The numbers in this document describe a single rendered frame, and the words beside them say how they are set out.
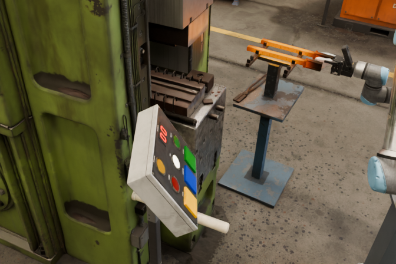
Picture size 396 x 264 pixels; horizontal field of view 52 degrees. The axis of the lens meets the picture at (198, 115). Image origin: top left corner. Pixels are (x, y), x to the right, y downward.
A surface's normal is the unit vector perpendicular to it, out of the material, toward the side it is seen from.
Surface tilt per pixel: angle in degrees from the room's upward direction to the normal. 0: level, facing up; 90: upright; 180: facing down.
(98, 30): 89
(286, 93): 0
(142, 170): 30
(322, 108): 0
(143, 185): 90
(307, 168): 0
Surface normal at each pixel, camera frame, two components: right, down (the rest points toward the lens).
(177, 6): -0.40, 0.54
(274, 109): 0.04, -0.80
